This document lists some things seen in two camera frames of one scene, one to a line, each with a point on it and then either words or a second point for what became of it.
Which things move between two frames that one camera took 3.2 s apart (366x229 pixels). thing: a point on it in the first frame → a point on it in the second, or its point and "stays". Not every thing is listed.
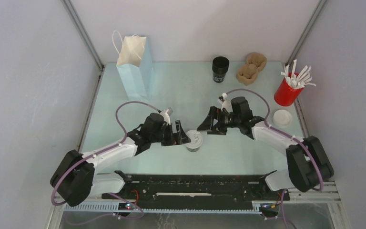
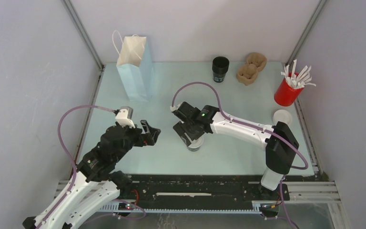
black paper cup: (193, 150) stays
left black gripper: (179, 136) → (149, 139)
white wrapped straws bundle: (299, 81) stays
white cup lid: (196, 138) stays
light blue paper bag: (135, 65) stays
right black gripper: (207, 124) → (181, 127)
